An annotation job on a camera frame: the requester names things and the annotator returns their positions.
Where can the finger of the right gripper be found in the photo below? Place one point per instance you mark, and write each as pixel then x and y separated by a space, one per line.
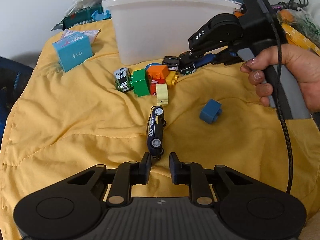
pixel 226 58

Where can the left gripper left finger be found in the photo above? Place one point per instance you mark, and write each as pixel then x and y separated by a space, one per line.
pixel 127 175

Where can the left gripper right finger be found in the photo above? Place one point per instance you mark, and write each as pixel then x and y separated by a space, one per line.
pixel 193 175

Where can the black toy car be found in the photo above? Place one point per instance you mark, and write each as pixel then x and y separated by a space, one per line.
pixel 172 62
pixel 186 63

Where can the blue building brick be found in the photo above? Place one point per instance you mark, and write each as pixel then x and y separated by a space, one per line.
pixel 211 111

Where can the dark blue toy car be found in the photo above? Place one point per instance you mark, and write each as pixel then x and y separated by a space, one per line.
pixel 154 132

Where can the yellow small building brick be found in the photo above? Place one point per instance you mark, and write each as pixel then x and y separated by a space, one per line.
pixel 172 78

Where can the orange building brick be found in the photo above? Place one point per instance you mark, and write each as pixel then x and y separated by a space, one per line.
pixel 158 72

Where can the green frog eraser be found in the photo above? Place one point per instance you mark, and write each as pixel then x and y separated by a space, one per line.
pixel 162 94

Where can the green building brick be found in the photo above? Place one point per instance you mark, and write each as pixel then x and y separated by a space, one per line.
pixel 140 83

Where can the silver white toy car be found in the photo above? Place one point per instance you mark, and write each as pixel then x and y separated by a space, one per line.
pixel 122 78

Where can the person right hand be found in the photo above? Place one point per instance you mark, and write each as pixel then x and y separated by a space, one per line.
pixel 299 76

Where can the yellow ruler box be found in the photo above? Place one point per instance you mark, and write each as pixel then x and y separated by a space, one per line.
pixel 296 38

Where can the yellow quilted cloth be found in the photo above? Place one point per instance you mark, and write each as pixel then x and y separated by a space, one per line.
pixel 64 123

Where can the blue airplane disc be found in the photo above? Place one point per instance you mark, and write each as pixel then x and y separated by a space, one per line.
pixel 152 64

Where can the white plastic storage bin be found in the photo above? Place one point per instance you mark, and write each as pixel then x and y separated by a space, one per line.
pixel 151 29

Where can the light blue cardboard box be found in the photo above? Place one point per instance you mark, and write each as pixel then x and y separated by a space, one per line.
pixel 73 50

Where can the blue plastic toy piece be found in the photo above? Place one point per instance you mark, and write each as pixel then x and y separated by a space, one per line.
pixel 105 15

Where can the dark blue bag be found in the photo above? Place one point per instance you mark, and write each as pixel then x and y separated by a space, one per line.
pixel 14 78

